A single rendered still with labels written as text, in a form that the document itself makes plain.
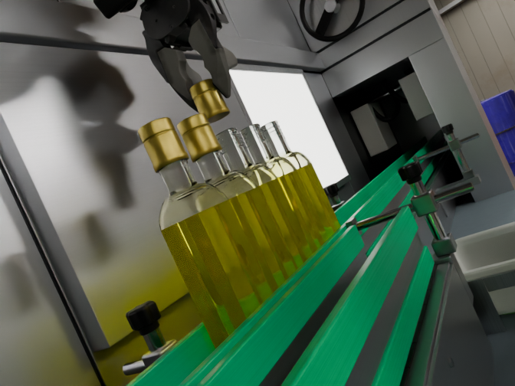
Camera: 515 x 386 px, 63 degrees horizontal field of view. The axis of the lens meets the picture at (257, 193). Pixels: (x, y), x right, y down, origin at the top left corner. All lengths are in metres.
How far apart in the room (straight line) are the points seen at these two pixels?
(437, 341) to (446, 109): 1.06
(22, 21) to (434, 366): 0.56
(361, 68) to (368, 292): 1.16
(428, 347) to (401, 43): 1.14
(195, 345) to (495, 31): 7.12
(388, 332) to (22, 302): 0.33
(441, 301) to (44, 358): 0.39
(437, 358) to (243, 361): 0.17
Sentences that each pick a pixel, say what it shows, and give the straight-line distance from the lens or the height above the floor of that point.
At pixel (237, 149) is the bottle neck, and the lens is 0.50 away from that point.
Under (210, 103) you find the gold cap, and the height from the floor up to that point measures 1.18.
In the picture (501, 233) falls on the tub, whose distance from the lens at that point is 0.80.
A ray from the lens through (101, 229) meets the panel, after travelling 0.50.
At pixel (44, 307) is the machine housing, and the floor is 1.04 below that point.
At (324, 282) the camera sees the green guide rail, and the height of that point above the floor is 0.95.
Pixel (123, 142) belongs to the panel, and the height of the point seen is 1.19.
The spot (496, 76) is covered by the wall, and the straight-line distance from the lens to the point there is 7.39.
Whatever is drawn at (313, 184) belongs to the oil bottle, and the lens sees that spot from 0.60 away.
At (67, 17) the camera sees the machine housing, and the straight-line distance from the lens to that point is 0.65.
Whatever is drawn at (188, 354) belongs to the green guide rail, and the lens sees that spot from 0.41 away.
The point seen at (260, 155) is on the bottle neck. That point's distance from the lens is 0.55.
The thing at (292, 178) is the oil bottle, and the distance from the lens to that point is 0.55.
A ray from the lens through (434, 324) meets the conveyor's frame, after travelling 0.44.
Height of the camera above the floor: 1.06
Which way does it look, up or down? level
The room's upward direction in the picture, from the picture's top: 25 degrees counter-clockwise
